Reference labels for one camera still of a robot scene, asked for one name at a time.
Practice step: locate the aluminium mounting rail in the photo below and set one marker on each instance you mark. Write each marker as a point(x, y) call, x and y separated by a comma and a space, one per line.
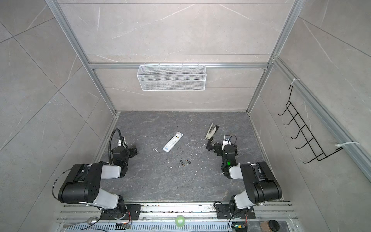
point(204, 211)

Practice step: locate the white remote control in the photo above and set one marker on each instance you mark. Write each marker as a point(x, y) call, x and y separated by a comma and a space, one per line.
point(168, 147)

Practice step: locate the green circuit board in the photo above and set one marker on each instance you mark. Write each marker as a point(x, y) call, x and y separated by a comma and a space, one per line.
point(239, 227)

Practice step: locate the black wire hook rack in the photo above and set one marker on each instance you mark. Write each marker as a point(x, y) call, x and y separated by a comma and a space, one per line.
point(305, 132)

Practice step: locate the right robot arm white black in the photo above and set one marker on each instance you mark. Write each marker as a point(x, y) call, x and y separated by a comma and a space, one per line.
point(259, 182)

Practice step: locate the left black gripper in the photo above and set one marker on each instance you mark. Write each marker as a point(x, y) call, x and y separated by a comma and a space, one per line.
point(132, 151)

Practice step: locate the white wire mesh basket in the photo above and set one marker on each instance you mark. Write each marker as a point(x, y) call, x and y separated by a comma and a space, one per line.
point(174, 77)

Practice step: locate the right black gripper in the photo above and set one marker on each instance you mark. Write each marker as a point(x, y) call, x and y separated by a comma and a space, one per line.
point(217, 148)

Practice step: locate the green round sticker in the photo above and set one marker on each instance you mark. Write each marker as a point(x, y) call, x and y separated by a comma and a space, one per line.
point(180, 221)

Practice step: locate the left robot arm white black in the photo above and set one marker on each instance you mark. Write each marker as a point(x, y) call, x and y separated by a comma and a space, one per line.
point(82, 184)

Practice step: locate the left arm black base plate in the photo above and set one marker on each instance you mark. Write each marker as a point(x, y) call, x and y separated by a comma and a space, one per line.
point(129, 211)

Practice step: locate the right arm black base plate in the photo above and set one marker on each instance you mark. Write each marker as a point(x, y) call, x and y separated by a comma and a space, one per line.
point(223, 211)

